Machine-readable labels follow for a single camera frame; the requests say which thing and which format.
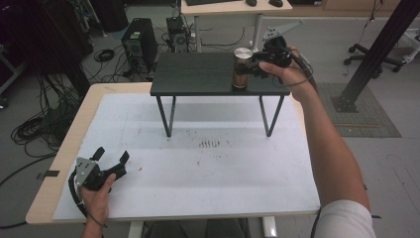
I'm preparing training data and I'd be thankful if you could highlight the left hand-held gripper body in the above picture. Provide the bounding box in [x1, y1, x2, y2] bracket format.
[74, 157, 129, 192]

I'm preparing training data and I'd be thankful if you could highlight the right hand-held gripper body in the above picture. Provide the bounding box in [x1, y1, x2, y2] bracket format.
[260, 20, 303, 69]

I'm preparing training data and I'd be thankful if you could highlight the glass jar with metal lid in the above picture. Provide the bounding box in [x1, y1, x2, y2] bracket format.
[231, 47, 255, 90]

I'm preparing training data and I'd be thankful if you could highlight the black shelf with metal legs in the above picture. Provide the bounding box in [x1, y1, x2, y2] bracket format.
[150, 52, 291, 139]

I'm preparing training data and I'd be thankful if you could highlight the person's left hand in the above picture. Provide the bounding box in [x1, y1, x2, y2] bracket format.
[78, 173, 118, 226]

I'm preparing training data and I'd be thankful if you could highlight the person's right hand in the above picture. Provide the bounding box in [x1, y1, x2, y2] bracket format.
[259, 48, 317, 101]

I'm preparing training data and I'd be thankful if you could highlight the black tape strip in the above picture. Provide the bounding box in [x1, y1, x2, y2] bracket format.
[36, 170, 61, 180]

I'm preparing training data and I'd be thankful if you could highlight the light wooden desk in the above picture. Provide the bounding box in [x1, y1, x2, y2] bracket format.
[180, 0, 294, 55]

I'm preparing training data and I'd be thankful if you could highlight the black keyboard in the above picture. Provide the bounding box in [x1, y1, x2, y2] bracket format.
[184, 0, 244, 7]

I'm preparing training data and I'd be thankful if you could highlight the open computer tower with fan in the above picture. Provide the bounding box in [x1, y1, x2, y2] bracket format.
[165, 15, 193, 55]

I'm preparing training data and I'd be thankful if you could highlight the white table mat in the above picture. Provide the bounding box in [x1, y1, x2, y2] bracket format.
[52, 93, 322, 222]

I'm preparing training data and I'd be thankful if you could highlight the black office chair base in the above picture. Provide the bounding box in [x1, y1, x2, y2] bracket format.
[343, 43, 404, 80]

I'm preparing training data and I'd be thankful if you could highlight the black metal column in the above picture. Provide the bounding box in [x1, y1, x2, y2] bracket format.
[330, 0, 420, 114]

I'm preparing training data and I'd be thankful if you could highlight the black computer tower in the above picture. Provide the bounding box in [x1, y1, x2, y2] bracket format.
[120, 17, 159, 75]

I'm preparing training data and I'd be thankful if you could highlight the grey floor mat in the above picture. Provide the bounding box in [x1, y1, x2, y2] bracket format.
[316, 81, 402, 139]

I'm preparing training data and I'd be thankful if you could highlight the black curtain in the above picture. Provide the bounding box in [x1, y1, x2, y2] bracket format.
[0, 0, 94, 97]

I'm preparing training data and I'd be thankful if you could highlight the white sleeve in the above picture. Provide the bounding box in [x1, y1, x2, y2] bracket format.
[317, 199, 377, 238]

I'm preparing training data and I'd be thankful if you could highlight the left hand-held gripper cable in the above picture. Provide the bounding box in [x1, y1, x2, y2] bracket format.
[67, 171, 109, 230]

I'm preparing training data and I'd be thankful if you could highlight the hand-held gripper cable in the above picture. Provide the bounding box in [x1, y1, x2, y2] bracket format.
[67, 171, 109, 230]
[271, 49, 315, 89]

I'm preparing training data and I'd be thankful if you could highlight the right hand-held gripper cable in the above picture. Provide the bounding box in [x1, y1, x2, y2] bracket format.
[271, 49, 315, 89]

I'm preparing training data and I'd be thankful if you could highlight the bundle of black floor cables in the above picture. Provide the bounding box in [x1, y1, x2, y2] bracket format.
[0, 70, 87, 186]

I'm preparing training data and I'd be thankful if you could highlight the coiled black cable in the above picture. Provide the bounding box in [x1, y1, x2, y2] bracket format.
[93, 48, 116, 63]

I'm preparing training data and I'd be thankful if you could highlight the white metal frame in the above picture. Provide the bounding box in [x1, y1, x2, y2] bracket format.
[399, 28, 420, 65]

